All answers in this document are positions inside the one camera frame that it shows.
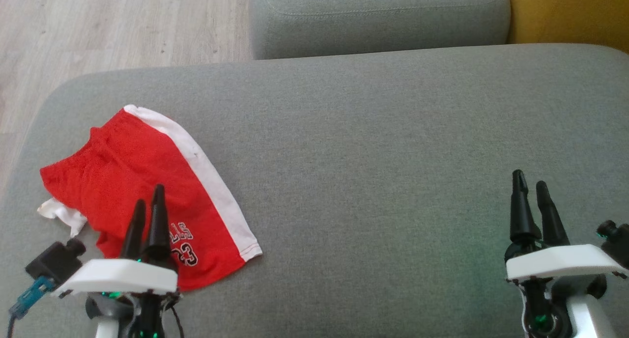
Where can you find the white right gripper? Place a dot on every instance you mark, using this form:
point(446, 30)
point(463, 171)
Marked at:
point(560, 262)

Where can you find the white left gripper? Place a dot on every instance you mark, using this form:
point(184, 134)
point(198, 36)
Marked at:
point(123, 276)

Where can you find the red shorts white stripe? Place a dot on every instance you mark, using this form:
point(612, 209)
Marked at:
point(128, 171)

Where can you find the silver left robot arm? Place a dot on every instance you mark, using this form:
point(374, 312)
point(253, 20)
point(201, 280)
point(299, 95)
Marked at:
point(105, 329)

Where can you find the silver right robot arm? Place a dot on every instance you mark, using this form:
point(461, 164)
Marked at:
point(592, 323)

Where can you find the grey fabric sofa seat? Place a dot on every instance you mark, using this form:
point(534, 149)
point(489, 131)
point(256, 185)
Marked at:
point(368, 156)

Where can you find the yellow cushion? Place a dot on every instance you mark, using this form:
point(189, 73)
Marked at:
point(570, 14)

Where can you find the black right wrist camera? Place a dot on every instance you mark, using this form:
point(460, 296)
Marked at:
point(619, 244)

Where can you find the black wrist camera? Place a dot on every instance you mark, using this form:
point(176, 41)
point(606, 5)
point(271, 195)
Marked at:
point(54, 262)
point(619, 244)

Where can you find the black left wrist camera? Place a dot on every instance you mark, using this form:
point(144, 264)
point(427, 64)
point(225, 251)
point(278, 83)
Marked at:
point(54, 262)

